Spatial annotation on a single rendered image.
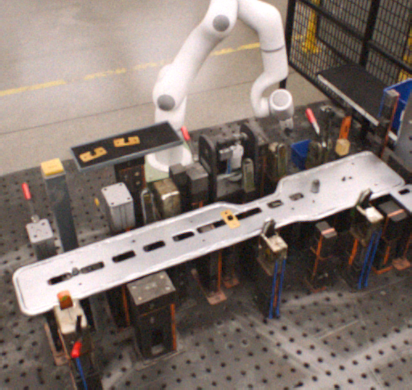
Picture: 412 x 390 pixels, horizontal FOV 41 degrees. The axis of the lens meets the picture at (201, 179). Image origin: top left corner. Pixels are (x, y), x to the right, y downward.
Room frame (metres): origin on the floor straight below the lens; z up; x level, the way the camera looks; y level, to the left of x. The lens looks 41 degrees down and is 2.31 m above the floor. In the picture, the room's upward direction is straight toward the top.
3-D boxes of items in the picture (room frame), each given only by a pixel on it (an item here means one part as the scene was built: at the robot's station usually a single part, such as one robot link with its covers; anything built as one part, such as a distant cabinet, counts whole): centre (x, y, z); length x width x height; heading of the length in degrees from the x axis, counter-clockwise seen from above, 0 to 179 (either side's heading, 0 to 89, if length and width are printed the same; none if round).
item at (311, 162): (1.66, -0.44, 0.88); 0.07 x 0.06 x 0.35; 26
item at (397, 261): (1.40, -0.74, 0.84); 0.11 x 0.06 x 0.29; 26
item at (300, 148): (1.98, -0.47, 0.74); 0.11 x 0.10 x 0.09; 116
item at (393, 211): (1.38, -0.66, 0.84); 0.11 x 0.10 x 0.28; 26
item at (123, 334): (1.13, 0.28, 0.84); 0.17 x 0.06 x 0.29; 26
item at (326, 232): (1.28, -0.42, 0.84); 0.11 x 0.08 x 0.29; 26
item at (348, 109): (1.70, -0.54, 0.95); 0.03 x 0.01 x 0.50; 116
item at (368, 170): (1.30, -0.08, 1.00); 1.38 x 0.22 x 0.02; 116
